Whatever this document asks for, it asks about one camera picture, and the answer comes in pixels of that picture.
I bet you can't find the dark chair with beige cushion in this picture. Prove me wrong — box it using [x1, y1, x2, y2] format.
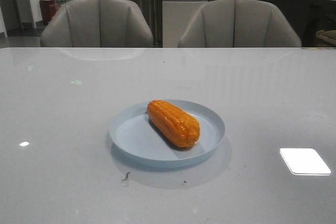
[302, 0, 335, 48]

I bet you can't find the left grey upholstered chair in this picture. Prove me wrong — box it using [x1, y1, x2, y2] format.
[40, 0, 153, 48]

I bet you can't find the red trash bin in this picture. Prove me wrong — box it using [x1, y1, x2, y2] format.
[39, 0, 56, 25]

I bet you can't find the right grey upholstered chair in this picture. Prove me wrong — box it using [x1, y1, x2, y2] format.
[178, 0, 301, 48]

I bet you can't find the orange corn cob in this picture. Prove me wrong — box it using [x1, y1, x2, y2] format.
[147, 100, 201, 148]

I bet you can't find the light blue round plate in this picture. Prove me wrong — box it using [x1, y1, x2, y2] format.
[109, 99, 225, 168]

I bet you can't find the grey upholstered chair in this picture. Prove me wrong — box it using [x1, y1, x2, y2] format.
[40, 0, 153, 48]
[178, 0, 301, 48]

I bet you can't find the white cabinet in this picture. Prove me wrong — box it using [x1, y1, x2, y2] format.
[162, 0, 211, 48]

